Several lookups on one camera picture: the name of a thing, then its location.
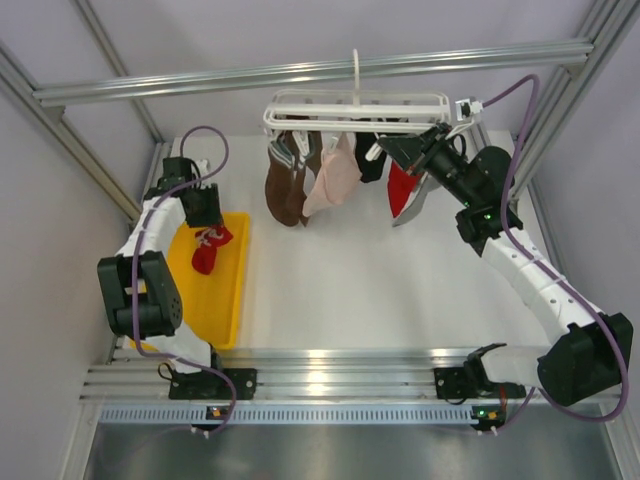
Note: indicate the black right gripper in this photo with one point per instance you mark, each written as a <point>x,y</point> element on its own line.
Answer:
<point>414,152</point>

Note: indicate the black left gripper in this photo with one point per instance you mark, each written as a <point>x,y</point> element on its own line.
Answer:
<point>213,214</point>

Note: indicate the red santa sock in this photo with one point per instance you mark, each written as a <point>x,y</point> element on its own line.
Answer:
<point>400,186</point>
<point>208,242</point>

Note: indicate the grey sock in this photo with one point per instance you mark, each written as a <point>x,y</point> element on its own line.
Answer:
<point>416,201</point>

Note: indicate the black sock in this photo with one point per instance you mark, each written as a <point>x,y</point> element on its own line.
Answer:
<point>369,157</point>
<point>394,121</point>

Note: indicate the white plastic clip hanger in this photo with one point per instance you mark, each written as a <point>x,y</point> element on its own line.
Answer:
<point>301,111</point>

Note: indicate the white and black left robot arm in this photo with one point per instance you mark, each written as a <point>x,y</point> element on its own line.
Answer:
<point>140,295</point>

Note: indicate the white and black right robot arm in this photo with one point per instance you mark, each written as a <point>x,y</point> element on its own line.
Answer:
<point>588,350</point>

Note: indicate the pink sock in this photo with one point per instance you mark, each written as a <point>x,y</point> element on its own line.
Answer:
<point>337,178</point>

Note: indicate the maroon striped brown sock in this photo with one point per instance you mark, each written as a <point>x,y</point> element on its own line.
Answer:
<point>307,169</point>
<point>284,184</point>

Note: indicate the yellow plastic tray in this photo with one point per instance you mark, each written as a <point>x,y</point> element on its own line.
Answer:
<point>212,303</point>

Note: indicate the aluminium top crossbar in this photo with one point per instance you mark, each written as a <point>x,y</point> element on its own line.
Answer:
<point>572,51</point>

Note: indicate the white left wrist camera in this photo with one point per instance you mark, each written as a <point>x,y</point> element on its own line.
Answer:
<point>202,167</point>

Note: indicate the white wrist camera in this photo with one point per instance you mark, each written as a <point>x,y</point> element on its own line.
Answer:
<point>468,110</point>
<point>202,167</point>

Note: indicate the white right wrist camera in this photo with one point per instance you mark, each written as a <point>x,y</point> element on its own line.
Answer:
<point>468,110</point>

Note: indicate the aluminium right frame post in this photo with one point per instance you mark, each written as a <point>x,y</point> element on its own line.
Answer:
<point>606,26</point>

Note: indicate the aluminium frame post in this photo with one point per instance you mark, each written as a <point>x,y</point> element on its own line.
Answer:
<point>606,26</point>
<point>20,87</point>

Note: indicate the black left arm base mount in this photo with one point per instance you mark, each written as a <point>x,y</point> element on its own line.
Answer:
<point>207,386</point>

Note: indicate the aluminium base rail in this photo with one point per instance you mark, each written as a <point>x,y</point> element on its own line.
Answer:
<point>290,375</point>

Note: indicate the slotted grey cable duct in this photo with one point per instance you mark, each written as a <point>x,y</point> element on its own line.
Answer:
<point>302,414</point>

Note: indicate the aluminium left frame post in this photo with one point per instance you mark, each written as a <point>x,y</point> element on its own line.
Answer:
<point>20,87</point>

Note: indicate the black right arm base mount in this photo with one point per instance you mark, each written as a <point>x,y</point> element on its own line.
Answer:
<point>455,385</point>

